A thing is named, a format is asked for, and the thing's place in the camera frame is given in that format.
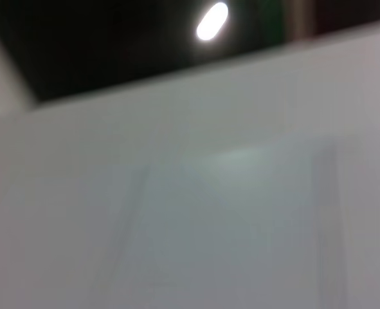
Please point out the oval ceiling light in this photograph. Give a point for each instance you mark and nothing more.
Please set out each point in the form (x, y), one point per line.
(212, 21)

